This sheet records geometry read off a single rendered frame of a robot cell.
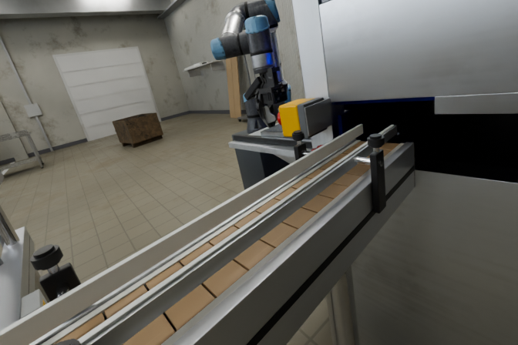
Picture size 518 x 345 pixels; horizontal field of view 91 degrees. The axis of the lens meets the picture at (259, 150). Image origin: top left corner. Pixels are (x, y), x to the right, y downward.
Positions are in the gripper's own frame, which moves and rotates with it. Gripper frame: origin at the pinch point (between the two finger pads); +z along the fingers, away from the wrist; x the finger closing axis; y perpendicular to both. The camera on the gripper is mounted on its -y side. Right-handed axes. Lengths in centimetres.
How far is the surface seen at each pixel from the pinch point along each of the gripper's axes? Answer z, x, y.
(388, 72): -15, -12, 46
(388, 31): -22, -12, 46
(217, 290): -2, -54, 47
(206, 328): -2, -57, 50
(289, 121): -8.3, -21.5, 29.2
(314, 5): -29.9, -12.5, 32.3
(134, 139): 77, 92, -552
